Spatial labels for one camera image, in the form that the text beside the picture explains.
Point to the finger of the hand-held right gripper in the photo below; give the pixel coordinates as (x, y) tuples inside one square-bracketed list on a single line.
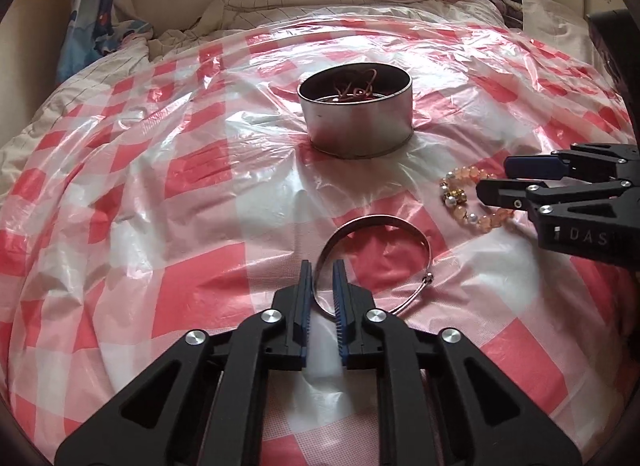
[(505, 193), (530, 165)]

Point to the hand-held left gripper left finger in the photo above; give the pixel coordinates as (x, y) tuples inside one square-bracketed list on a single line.
[(303, 306)]

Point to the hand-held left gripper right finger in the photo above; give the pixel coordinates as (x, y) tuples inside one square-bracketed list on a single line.
[(341, 306)]

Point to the silver bangle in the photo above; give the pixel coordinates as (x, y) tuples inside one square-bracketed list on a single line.
[(380, 222)]

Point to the round metal tin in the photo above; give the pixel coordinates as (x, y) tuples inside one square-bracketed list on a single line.
[(360, 120)]

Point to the black box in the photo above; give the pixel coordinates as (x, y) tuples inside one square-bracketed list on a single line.
[(617, 55)]

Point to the beige cushion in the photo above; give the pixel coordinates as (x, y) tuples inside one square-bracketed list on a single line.
[(555, 10)]

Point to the red white checked plastic sheet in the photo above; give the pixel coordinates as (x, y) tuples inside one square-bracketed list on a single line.
[(175, 196)]

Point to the blue cartoon curtain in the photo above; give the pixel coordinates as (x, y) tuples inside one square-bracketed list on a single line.
[(95, 10)]

